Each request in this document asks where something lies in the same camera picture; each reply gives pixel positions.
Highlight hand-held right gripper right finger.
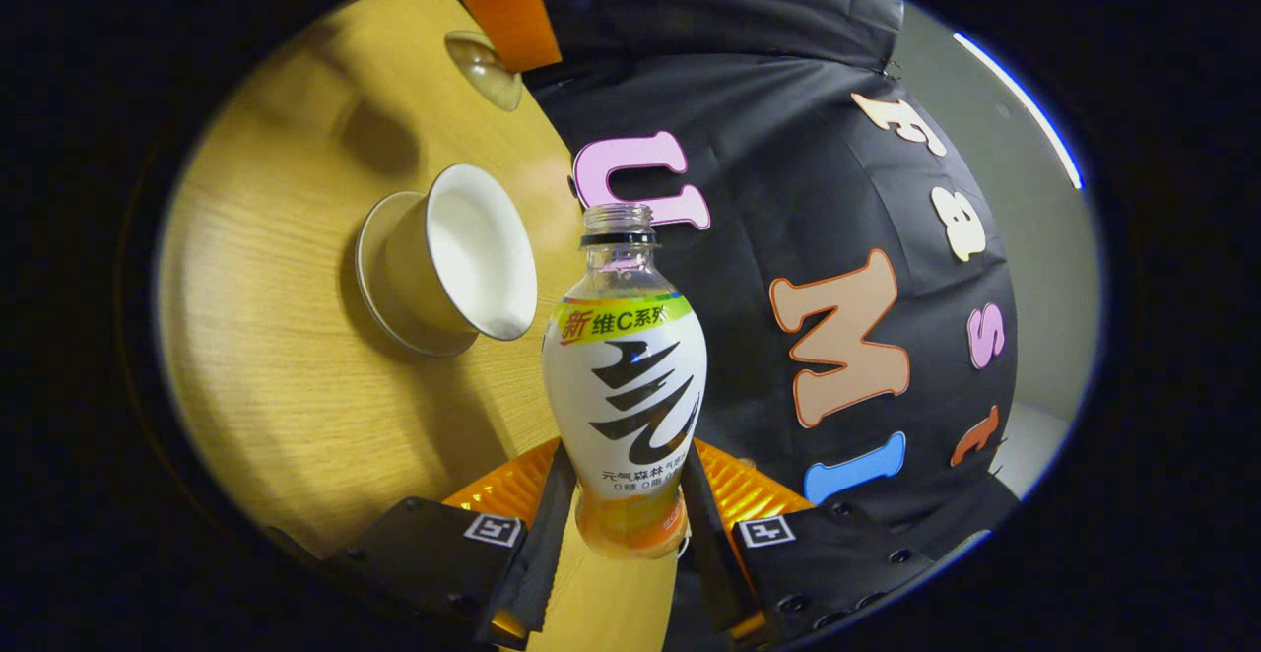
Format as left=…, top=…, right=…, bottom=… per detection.
left=680, top=435, right=937, bottom=648

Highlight clear water bottle white label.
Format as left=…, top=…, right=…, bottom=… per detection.
left=542, top=204, right=708, bottom=559

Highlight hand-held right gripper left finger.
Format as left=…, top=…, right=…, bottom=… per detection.
left=325, top=435, right=577, bottom=651

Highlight white ceramic teacup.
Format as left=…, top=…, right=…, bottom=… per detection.
left=384, top=163, right=539, bottom=343

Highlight black backdrop cloth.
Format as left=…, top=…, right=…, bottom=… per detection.
left=522, top=0, right=1021, bottom=574

